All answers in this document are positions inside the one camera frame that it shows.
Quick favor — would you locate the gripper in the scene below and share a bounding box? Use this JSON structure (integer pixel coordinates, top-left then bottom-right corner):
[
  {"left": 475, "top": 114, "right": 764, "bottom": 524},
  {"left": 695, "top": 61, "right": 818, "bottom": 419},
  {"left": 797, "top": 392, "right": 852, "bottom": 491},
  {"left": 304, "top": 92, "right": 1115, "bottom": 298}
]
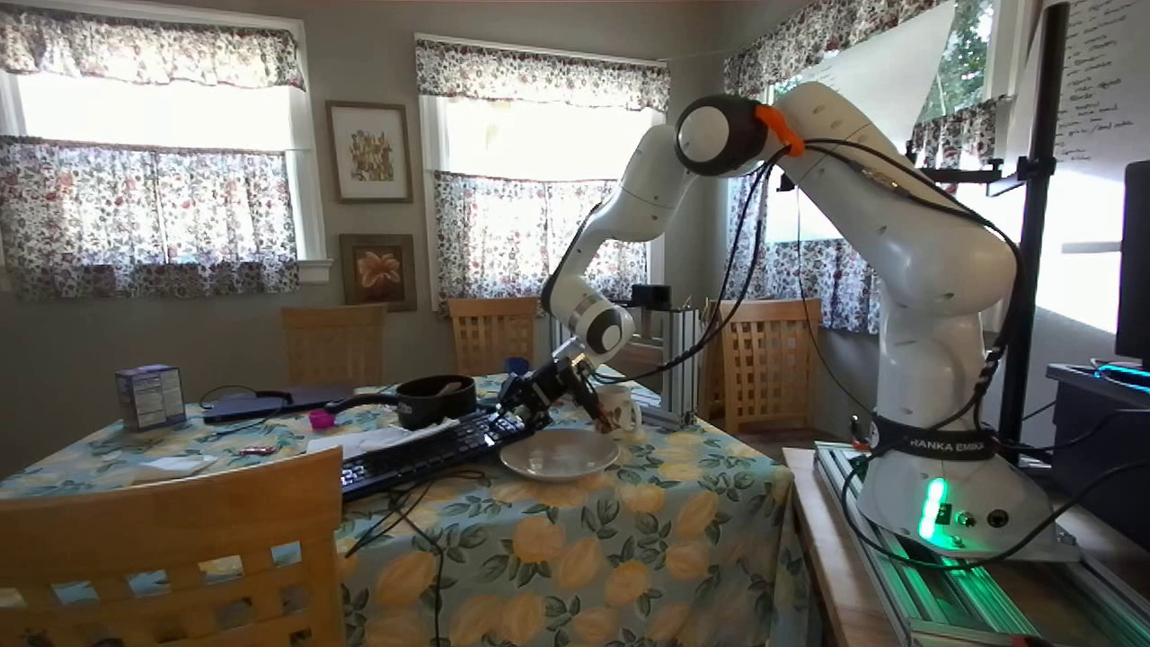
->
[{"left": 497, "top": 354, "right": 594, "bottom": 436}]

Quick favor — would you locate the black computer keyboard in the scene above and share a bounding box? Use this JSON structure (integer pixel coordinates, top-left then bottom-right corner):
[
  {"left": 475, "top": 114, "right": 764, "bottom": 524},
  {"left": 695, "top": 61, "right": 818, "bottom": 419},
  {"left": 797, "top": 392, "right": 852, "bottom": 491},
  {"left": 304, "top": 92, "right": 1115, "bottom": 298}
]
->
[{"left": 339, "top": 409, "right": 533, "bottom": 503}]

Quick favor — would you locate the black computer box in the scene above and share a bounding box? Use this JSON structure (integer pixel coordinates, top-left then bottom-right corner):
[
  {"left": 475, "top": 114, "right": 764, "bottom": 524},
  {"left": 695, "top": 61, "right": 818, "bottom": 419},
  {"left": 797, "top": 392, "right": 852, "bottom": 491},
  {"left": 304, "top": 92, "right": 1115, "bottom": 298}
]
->
[{"left": 1045, "top": 359, "right": 1150, "bottom": 551}]

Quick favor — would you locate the white plate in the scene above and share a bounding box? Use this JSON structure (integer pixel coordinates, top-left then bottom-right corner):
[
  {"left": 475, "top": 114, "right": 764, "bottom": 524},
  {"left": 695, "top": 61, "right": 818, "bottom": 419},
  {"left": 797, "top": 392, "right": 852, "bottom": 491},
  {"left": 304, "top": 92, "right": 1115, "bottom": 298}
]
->
[{"left": 499, "top": 427, "right": 634, "bottom": 483}]

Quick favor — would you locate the wooden lattice chair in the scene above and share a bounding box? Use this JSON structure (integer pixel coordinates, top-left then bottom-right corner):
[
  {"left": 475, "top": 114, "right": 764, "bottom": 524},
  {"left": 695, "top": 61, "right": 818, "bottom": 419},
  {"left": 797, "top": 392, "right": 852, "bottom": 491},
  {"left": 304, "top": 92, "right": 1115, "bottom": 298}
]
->
[
  {"left": 703, "top": 297, "right": 824, "bottom": 436},
  {"left": 446, "top": 296, "right": 541, "bottom": 377},
  {"left": 280, "top": 303, "right": 388, "bottom": 389},
  {"left": 0, "top": 446, "right": 348, "bottom": 647}
]

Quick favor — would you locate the white mug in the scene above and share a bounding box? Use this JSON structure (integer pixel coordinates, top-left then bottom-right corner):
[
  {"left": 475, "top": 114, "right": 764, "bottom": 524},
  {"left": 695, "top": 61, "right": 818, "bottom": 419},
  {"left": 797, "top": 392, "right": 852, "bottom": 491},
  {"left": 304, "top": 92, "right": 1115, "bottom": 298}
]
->
[{"left": 595, "top": 386, "right": 645, "bottom": 442}]

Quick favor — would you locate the lemon print tablecloth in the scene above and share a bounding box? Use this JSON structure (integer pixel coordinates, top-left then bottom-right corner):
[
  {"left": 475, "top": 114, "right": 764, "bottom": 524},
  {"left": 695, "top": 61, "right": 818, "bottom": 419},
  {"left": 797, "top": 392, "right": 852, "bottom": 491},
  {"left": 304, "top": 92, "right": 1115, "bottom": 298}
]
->
[{"left": 0, "top": 370, "right": 811, "bottom": 647}]

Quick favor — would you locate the dark framed flower picture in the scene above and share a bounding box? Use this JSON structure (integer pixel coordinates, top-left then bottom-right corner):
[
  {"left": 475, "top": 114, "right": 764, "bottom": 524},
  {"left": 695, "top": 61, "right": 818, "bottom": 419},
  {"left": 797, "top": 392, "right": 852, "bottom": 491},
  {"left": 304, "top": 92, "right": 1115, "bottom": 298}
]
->
[{"left": 339, "top": 233, "right": 419, "bottom": 314}]

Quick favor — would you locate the window with floral curtains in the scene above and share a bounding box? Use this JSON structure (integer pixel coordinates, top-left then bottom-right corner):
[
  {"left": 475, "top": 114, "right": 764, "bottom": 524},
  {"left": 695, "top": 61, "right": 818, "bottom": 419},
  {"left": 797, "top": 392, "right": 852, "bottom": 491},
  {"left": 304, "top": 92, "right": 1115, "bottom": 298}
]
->
[
  {"left": 414, "top": 33, "right": 672, "bottom": 313},
  {"left": 0, "top": 0, "right": 334, "bottom": 302},
  {"left": 722, "top": 0, "right": 1021, "bottom": 336}
]

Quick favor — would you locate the dark closed laptop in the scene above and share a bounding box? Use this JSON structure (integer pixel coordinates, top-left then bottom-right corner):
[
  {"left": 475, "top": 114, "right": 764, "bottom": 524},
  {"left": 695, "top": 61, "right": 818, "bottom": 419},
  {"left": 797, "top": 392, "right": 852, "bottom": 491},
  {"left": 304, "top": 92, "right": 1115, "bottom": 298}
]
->
[{"left": 201, "top": 384, "right": 357, "bottom": 424}]

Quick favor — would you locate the framed flower print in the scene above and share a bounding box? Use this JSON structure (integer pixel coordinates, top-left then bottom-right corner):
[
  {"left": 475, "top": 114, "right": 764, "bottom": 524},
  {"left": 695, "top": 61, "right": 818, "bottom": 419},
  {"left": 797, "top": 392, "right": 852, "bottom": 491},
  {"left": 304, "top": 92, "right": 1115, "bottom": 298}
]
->
[{"left": 324, "top": 99, "right": 415, "bottom": 205}]

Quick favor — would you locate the white folded napkin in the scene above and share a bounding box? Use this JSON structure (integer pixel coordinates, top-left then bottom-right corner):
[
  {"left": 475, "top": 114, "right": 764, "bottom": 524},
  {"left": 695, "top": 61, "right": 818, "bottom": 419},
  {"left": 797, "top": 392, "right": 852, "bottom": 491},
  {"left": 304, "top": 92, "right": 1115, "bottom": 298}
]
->
[{"left": 133, "top": 453, "right": 219, "bottom": 478}]

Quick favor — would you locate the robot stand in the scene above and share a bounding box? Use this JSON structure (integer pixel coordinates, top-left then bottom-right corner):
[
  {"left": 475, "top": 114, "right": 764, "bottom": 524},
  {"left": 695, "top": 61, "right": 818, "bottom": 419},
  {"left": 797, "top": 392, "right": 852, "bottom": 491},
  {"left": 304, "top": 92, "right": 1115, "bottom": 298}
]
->
[{"left": 782, "top": 439, "right": 1150, "bottom": 647}]

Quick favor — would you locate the small printed carton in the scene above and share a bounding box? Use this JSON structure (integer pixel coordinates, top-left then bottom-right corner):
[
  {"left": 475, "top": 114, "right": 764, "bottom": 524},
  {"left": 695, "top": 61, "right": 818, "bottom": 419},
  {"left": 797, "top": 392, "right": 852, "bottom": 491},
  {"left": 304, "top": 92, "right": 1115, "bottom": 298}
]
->
[{"left": 114, "top": 363, "right": 189, "bottom": 431}]

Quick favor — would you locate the large white paper sheet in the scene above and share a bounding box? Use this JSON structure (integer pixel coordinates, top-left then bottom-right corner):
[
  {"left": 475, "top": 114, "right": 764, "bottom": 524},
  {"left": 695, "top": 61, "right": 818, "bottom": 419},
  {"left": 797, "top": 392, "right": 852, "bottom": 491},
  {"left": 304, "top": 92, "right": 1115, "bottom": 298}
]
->
[{"left": 789, "top": 0, "right": 959, "bottom": 155}]

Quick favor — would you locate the black monitor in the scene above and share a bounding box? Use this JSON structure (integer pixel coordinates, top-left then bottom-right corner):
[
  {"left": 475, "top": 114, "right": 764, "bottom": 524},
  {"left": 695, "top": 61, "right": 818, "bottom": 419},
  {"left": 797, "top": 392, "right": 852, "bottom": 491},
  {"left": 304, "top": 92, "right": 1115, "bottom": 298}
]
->
[{"left": 1114, "top": 159, "right": 1150, "bottom": 366}]

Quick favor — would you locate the handwritten paper sheet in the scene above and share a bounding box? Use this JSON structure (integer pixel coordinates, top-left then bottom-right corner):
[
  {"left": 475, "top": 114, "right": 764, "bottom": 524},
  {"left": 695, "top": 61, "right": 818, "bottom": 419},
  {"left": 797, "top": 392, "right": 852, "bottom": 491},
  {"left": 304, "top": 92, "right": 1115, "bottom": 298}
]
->
[{"left": 1047, "top": 0, "right": 1150, "bottom": 164}]

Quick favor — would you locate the black pot with handle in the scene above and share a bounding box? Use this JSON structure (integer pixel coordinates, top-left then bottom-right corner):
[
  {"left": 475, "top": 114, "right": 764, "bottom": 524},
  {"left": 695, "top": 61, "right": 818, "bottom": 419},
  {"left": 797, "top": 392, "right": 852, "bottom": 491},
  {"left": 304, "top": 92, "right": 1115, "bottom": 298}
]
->
[{"left": 323, "top": 374, "right": 480, "bottom": 431}]

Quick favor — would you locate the camera on mount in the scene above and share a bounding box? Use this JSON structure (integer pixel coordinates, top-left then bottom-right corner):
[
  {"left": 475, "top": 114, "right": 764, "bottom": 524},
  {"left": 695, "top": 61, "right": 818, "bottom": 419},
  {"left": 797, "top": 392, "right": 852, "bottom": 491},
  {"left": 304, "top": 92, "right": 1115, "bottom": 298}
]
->
[{"left": 627, "top": 283, "right": 703, "bottom": 430}]

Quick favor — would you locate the black keyboard cable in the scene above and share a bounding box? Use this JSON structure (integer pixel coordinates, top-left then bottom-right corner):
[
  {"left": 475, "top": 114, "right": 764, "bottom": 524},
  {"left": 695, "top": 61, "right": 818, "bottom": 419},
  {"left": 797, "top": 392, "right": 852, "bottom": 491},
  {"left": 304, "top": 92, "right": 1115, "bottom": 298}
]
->
[{"left": 345, "top": 465, "right": 491, "bottom": 647}]

